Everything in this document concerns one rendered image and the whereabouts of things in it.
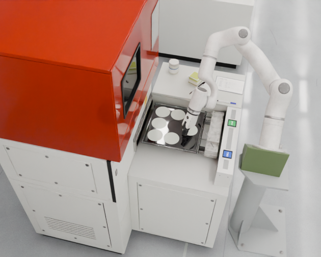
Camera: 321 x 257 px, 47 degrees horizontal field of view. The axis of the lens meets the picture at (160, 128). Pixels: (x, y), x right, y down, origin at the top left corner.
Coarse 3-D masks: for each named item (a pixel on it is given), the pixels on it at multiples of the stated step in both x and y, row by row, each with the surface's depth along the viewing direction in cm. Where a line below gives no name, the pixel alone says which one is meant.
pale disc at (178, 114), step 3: (174, 111) 255; (177, 111) 255; (180, 111) 255; (171, 114) 253; (174, 114) 253; (177, 114) 253; (180, 114) 253; (183, 114) 253; (174, 117) 251; (177, 117) 251; (180, 117) 251; (183, 117) 251
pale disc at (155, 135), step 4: (148, 132) 242; (152, 132) 242; (156, 132) 242; (160, 132) 242; (148, 136) 239; (152, 136) 240; (156, 136) 240; (160, 136) 240; (152, 140) 237; (156, 140) 237
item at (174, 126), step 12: (156, 108) 256; (168, 108) 256; (180, 108) 257; (168, 120) 249; (180, 120) 249; (168, 132) 242; (180, 132) 242; (168, 144) 235; (180, 144) 235; (192, 144) 236
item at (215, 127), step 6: (216, 120) 252; (222, 120) 252; (210, 126) 249; (216, 126) 249; (210, 132) 245; (216, 132) 245; (210, 144) 238; (204, 156) 235; (210, 156) 234; (216, 156) 232
